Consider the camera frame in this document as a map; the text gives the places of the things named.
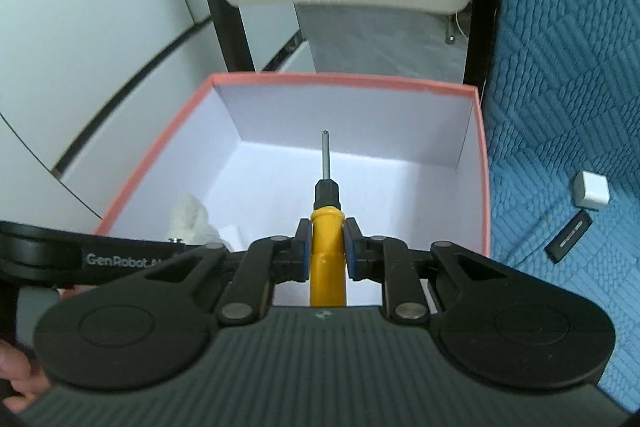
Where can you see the person's left hand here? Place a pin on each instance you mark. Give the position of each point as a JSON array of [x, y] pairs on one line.
[[17, 369]]

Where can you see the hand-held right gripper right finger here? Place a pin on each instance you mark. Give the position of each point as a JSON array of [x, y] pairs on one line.
[[350, 252]]

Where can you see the pink cardboard box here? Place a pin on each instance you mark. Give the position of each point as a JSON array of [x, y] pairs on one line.
[[400, 187]]

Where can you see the white charger adapter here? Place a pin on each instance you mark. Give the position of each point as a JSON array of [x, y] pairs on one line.
[[591, 191]]

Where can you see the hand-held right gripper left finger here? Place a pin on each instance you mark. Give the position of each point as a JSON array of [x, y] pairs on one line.
[[301, 252]]

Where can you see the white cabinet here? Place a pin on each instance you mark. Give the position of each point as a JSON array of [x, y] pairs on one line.
[[90, 32]]

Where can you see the white fluffy hair clip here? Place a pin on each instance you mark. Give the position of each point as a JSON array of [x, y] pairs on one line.
[[192, 219]]

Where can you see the black flat stick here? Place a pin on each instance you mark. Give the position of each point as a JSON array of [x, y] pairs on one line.
[[569, 238]]

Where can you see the blue textured mat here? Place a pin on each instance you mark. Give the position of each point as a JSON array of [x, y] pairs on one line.
[[565, 57]]

